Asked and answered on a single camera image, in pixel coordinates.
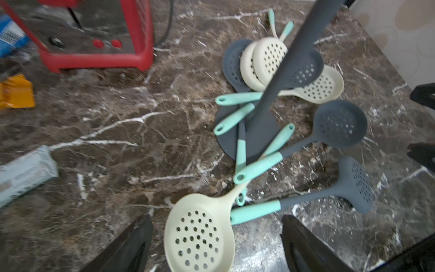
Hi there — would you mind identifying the grey skimmer teal handle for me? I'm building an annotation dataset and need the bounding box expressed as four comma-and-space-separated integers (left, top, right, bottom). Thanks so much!
214, 50, 324, 136

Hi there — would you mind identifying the grey skimmer front side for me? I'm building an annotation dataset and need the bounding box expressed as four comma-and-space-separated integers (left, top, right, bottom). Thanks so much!
231, 156, 374, 225

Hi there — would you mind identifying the cream skimmer upper pile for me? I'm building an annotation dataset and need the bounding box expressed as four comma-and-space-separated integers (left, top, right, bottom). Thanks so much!
253, 21, 294, 86

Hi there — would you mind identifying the blue snack packet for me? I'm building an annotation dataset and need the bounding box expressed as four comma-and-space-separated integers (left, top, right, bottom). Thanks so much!
1, 14, 30, 58

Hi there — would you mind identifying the black toaster power cable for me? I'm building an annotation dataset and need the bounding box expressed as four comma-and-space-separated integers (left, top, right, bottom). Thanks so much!
152, 0, 176, 48

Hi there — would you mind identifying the grey skimmer under pile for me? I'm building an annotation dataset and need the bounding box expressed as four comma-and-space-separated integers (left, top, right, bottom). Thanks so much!
222, 39, 254, 207

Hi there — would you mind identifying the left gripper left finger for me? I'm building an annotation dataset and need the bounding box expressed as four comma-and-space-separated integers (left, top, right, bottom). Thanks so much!
81, 215, 154, 272

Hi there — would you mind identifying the cream skimmer under grey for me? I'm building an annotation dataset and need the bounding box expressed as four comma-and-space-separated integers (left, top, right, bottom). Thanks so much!
215, 65, 344, 106

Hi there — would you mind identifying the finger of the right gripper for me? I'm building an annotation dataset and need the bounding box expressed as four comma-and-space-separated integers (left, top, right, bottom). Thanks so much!
407, 143, 435, 172
410, 83, 435, 110

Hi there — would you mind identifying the grey utensil rack stand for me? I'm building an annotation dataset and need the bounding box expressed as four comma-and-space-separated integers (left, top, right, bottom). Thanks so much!
216, 1, 344, 163

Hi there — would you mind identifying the red chrome toaster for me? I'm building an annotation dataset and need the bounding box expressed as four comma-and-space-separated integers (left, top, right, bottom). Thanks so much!
1, 0, 154, 73

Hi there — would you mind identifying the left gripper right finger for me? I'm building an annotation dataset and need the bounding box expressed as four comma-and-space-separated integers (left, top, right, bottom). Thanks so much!
280, 215, 352, 272

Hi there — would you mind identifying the orange snack packet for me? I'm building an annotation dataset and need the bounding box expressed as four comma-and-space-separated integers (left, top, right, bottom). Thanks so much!
1, 74, 36, 110

